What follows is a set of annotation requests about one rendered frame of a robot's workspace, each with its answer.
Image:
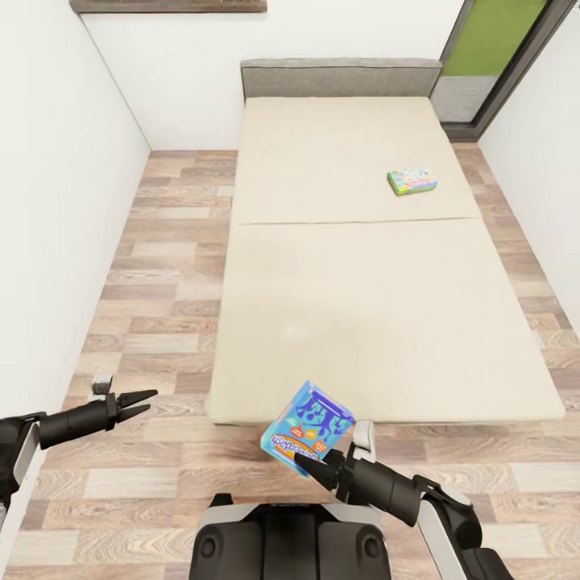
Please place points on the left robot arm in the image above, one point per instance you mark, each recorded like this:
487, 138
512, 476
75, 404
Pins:
20, 435

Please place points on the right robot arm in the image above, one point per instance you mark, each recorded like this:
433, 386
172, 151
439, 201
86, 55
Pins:
445, 516

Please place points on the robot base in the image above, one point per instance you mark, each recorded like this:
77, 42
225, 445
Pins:
289, 542

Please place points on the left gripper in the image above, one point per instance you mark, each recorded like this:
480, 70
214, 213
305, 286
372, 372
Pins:
104, 414

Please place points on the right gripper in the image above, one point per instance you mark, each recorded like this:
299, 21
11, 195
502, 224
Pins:
370, 481

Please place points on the board game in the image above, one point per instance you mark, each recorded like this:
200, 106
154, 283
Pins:
410, 180
311, 424

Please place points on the bed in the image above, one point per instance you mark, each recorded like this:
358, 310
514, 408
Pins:
398, 307

